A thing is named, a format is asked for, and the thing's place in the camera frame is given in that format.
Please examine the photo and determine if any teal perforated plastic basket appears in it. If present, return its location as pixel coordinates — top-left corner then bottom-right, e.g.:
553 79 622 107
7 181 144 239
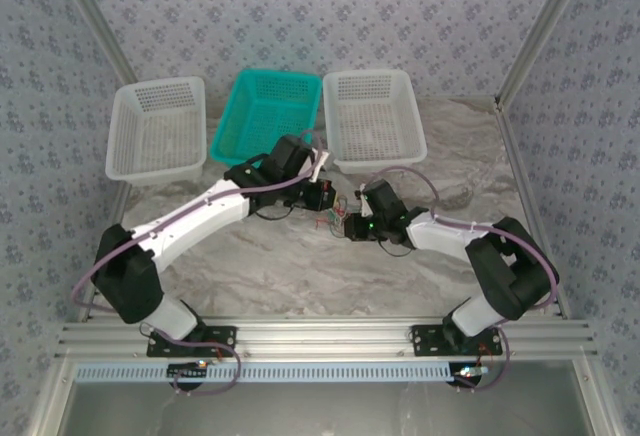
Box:
208 68 323 167

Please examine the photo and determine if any white perforated plastic basket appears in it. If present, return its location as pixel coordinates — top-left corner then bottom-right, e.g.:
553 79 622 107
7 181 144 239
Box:
322 68 429 176
104 75 209 187

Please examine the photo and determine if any small circuit board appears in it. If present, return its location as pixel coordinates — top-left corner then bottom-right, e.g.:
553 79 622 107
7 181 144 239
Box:
452 363 489 380
167 361 211 376

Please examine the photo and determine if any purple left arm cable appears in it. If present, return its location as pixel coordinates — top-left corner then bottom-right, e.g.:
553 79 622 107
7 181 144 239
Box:
71 128 331 397

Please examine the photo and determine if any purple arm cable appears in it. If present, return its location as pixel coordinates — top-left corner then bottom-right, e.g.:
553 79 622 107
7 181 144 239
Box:
367 165 561 393
71 128 331 397

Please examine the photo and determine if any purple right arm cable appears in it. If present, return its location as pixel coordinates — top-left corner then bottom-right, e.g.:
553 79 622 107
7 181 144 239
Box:
367 165 561 393

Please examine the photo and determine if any aluminium side rail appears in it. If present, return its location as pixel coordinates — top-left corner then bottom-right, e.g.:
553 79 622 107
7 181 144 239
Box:
494 100 571 320
74 80 141 322

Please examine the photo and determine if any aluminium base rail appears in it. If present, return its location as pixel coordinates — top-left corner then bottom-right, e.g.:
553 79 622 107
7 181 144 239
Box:
55 316 599 359

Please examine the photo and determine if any white slotted cable duct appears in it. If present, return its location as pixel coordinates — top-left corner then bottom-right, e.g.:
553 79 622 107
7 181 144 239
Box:
73 361 455 384

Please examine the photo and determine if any aluminium frame post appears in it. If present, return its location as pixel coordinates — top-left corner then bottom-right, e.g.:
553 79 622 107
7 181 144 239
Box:
52 0 139 85
494 0 599 107

